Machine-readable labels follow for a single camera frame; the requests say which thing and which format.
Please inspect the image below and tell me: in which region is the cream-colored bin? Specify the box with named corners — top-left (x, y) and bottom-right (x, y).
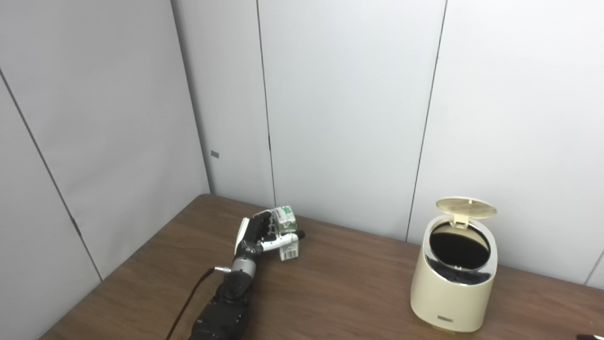
top-left (410, 215), bottom-right (498, 333)

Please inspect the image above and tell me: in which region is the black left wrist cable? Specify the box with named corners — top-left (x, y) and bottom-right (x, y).
top-left (165, 267), bottom-right (232, 340)

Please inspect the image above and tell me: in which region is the round cream bin lid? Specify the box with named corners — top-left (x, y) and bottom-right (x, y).
top-left (436, 197), bottom-right (497, 228)

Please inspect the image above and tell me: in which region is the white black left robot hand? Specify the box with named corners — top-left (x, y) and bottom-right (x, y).
top-left (235, 211), bottom-right (305, 259)

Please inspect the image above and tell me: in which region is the green white milk carton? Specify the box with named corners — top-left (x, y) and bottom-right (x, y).
top-left (273, 206), bottom-right (300, 262)

